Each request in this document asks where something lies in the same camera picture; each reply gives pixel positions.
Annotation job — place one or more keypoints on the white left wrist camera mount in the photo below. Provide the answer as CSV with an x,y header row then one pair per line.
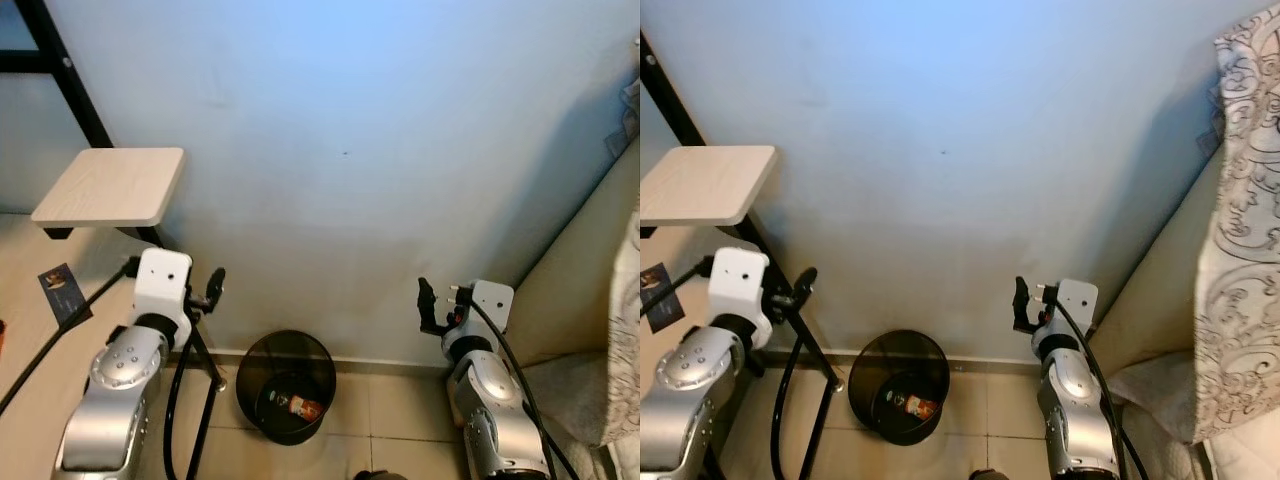
x,y
738,280
160,280

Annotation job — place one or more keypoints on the dark printed card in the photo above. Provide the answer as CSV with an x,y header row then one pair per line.
x,y
62,290
660,295

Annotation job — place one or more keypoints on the black metal frame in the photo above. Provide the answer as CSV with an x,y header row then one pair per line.
x,y
71,85
674,95

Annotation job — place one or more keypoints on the black round waste bin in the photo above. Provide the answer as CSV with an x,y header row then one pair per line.
x,y
880,365
262,365

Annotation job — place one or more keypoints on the light wooden shelf board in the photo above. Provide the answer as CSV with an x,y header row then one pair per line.
x,y
705,185
110,185

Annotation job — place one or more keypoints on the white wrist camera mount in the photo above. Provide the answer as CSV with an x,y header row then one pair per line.
x,y
493,303
1077,300
738,280
160,280

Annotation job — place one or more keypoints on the grey pillow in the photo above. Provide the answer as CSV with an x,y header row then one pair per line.
x,y
1150,395
570,395

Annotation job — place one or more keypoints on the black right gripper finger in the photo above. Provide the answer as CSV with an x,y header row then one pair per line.
x,y
428,305
1023,304

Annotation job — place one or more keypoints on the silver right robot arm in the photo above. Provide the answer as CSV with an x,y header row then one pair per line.
x,y
490,410
1070,410

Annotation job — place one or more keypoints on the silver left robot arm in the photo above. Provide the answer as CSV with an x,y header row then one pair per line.
x,y
700,400
120,400

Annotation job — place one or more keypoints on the red and white can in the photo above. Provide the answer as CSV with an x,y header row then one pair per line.
x,y
305,407
922,407

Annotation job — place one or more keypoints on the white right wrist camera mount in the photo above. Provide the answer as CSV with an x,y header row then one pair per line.
x,y
1077,300
493,303

